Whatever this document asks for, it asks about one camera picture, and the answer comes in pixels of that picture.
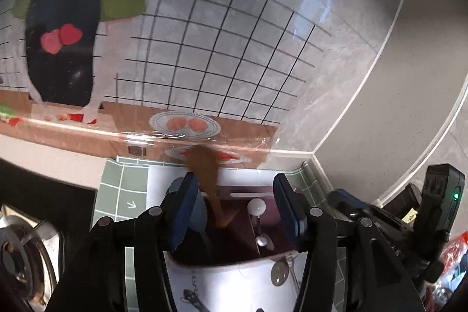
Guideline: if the brown tray with utensils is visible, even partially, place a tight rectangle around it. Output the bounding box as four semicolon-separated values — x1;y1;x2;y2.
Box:
161;184;304;267

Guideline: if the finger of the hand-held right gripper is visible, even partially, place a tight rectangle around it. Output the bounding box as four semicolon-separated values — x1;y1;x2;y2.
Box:
331;200;388;236
326;188;366;205

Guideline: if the white ball handle spoon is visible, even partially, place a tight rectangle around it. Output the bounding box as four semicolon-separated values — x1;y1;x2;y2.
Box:
247;198;276;256

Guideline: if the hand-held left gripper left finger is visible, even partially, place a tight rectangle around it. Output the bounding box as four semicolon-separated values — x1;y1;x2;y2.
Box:
46;174;200;312

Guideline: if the cartoon wall poster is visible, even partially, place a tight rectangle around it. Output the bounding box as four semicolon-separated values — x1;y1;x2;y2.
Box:
0;0;414;166

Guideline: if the wooden spoon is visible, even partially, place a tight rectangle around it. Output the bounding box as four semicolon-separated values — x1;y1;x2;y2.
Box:
184;145;236;228

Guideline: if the black shovel spatula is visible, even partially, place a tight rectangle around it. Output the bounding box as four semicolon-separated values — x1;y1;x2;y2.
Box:
182;289;207;312

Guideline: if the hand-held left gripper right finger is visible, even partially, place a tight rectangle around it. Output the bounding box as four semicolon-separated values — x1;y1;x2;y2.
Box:
273;174;426;312

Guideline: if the green checkered printed cloth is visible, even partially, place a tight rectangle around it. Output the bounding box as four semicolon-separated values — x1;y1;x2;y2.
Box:
93;156;352;312

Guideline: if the gas stove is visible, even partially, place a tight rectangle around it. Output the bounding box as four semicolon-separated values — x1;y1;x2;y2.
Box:
0;158;97;312

